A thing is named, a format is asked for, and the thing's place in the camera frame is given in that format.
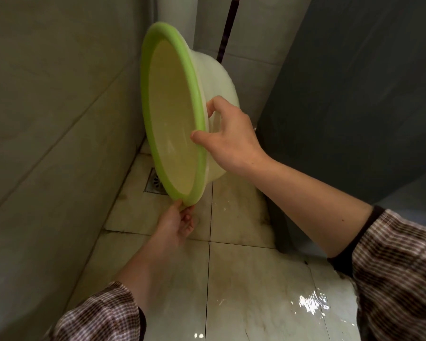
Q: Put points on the person's right hand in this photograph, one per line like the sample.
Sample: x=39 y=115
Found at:
x=234 y=140

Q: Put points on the person's left hand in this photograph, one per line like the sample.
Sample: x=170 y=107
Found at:
x=174 y=223

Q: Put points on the person's left thumb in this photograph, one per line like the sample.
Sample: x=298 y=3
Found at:
x=175 y=208

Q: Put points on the person's right thumb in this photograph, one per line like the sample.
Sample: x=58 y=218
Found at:
x=201 y=137

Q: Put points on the green rimmed plastic basin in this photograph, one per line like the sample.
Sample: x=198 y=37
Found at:
x=172 y=113

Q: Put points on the person's left forearm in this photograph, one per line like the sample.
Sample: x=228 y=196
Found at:
x=127 y=291

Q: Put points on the person's right forearm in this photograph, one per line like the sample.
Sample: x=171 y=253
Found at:
x=333 y=223

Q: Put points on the metal floor drain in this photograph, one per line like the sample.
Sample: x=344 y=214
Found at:
x=153 y=181

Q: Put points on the dark vertical pipe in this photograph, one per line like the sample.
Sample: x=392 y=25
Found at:
x=228 y=29

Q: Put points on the white drain pipe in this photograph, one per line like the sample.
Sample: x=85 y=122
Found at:
x=175 y=17

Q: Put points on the grey partition door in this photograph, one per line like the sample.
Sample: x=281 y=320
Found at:
x=355 y=99

